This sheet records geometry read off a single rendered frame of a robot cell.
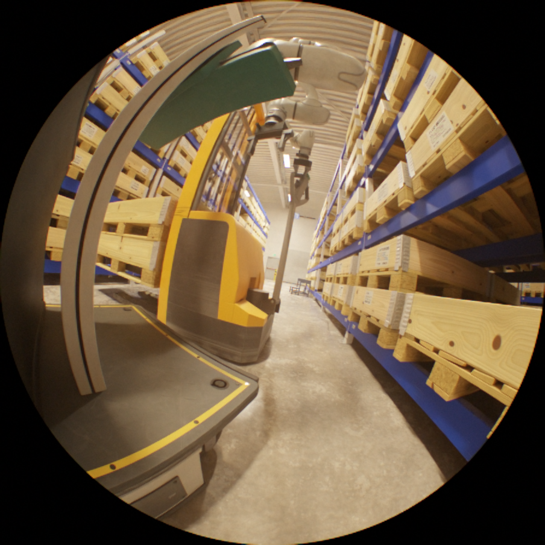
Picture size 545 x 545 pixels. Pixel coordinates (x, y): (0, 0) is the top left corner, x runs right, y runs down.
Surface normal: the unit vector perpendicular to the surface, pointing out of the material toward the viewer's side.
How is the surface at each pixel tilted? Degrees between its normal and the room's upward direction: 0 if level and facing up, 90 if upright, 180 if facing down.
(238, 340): 90
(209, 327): 90
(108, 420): 0
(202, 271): 90
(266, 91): 180
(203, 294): 90
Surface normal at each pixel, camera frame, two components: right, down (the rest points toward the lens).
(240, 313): -0.14, -0.04
